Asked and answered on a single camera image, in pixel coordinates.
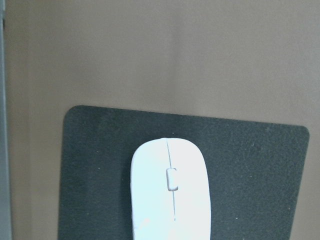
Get white computer mouse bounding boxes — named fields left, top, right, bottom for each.
left=130, top=138, right=211, bottom=240

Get black mouse pad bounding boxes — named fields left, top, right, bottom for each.
left=58, top=105, right=310, bottom=240

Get grey laptop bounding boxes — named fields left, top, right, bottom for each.
left=0, top=0, right=13, bottom=240

